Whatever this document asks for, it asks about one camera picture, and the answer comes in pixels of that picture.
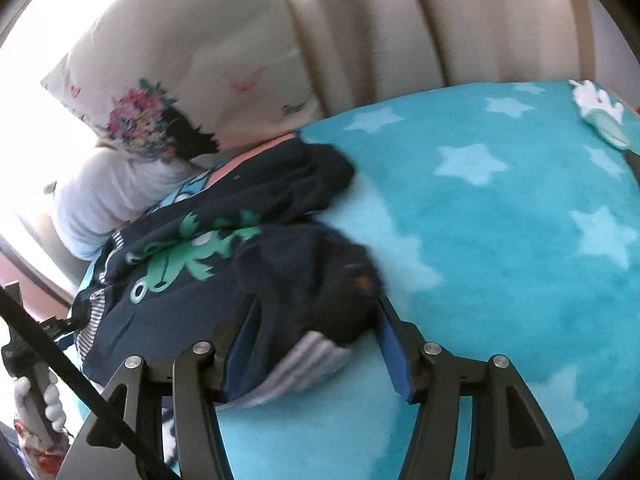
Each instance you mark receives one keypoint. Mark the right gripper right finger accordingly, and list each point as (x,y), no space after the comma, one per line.
(510,438)

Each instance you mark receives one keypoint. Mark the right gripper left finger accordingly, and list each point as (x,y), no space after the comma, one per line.
(158,420)

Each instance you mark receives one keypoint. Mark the navy striped children's pants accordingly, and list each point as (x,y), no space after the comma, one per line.
(172,277)

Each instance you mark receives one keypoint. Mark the white gloved left hand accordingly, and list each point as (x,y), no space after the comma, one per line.
(53,416)

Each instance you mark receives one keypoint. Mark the light grey plush pillow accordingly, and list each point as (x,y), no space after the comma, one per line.
(107,191)

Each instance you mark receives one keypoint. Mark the turquoise cartoon fleece blanket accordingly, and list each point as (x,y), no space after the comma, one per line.
(499,222)

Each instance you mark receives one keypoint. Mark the white teal plush toy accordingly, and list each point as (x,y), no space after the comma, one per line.
(597,110)

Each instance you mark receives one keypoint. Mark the beige floral print pillow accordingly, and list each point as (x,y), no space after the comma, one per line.
(185,79)

